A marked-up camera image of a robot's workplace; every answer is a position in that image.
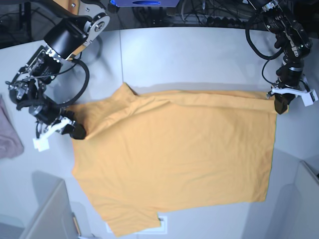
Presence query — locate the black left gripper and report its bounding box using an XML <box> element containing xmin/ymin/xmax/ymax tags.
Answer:
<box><xmin>274</xmin><ymin>61</ymin><xmax>304</xmax><ymax>115</ymax></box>

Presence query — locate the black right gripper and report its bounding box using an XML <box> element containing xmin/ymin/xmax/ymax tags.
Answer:
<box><xmin>28</xmin><ymin>100</ymin><xmax>86</xmax><ymax>140</ymax></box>

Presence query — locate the orange T-shirt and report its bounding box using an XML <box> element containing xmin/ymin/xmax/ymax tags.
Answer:
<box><xmin>69</xmin><ymin>84</ymin><xmax>277</xmax><ymax>237</ymax></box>

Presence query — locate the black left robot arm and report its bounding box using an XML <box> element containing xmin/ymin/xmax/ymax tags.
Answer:
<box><xmin>245</xmin><ymin>0</ymin><xmax>318</xmax><ymax>115</ymax></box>

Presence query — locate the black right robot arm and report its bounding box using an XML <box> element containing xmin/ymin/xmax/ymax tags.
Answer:
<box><xmin>7</xmin><ymin>0</ymin><xmax>110</xmax><ymax>140</ymax></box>

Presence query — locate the pink cloth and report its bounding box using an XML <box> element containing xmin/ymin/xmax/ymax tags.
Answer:
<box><xmin>0</xmin><ymin>96</ymin><xmax>24</xmax><ymax>159</ymax></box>

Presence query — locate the orange pencil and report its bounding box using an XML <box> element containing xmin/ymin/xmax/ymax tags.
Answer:
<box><xmin>72</xmin><ymin>213</ymin><xmax>81</xmax><ymax>236</ymax></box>

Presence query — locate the grey left bin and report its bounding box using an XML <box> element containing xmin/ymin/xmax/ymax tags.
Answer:
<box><xmin>20</xmin><ymin>180</ymin><xmax>79</xmax><ymax>239</ymax></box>

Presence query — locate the grey bin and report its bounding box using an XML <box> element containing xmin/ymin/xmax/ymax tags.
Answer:
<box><xmin>291</xmin><ymin>161</ymin><xmax>319</xmax><ymax>239</ymax></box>
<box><xmin>20</xmin><ymin>180</ymin><xmax>79</xmax><ymax>239</ymax></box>

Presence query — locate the grey right bin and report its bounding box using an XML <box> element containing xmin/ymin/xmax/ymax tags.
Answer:
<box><xmin>291</xmin><ymin>161</ymin><xmax>319</xmax><ymax>239</ymax></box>

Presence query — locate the black power strip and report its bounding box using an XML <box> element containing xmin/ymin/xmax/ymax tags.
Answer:
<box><xmin>206</xmin><ymin>16</ymin><xmax>247</xmax><ymax>28</ymax></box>

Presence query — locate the white table slot plate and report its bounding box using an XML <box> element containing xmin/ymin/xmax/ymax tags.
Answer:
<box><xmin>105</xmin><ymin>215</ymin><xmax>168</xmax><ymax>235</ymax></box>

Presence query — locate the purple device with blue oval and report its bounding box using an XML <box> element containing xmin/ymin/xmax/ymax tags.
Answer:
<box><xmin>110</xmin><ymin>0</ymin><xmax>179</xmax><ymax>7</ymax></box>

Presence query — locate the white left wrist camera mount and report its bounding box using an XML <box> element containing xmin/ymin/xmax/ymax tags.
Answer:
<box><xmin>266</xmin><ymin>74</ymin><xmax>319</xmax><ymax>107</ymax></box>

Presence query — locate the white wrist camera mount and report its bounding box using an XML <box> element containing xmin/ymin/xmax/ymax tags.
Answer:
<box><xmin>266</xmin><ymin>74</ymin><xmax>319</xmax><ymax>107</ymax></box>
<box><xmin>33</xmin><ymin>117</ymin><xmax>73</xmax><ymax>152</ymax></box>

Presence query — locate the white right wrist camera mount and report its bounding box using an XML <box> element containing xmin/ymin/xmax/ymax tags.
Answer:
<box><xmin>33</xmin><ymin>117</ymin><xmax>73</xmax><ymax>152</ymax></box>

